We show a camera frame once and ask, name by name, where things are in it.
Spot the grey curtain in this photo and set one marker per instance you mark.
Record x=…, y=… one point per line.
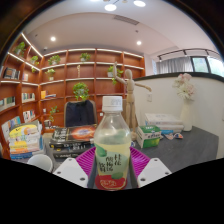
x=175, y=65

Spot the window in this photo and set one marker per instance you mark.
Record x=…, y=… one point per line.
x=208, y=65

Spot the white mug with triangle pattern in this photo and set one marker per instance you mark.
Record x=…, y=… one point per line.
x=40, y=162

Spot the group of ceiling lights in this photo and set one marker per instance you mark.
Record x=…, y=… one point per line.
x=110, y=7

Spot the dark office chair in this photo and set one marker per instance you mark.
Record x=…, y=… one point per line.
x=80, y=113

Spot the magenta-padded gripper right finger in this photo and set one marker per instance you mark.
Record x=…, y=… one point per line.
x=155, y=170

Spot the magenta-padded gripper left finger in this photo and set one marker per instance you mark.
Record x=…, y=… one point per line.
x=70, y=170

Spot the green and white tissue box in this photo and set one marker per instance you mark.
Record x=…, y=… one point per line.
x=149, y=137

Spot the wooden shelf unit with books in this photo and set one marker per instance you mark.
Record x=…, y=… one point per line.
x=66, y=76

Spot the stack of colourful books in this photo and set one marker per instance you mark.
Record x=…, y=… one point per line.
x=25, y=140

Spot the stack of white books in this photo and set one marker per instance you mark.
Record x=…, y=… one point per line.
x=163, y=120

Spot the clear bottle with yellow drink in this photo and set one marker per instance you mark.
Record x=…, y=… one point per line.
x=112, y=146

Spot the white vase with flowers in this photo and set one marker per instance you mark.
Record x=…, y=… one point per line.
x=186, y=113

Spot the black ceiling track light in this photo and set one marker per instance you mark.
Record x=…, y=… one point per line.
x=186, y=51

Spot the wooden artist mannequin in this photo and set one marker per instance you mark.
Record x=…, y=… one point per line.
x=130, y=100

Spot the stack of dark books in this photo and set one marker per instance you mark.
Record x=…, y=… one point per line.
x=71, y=136

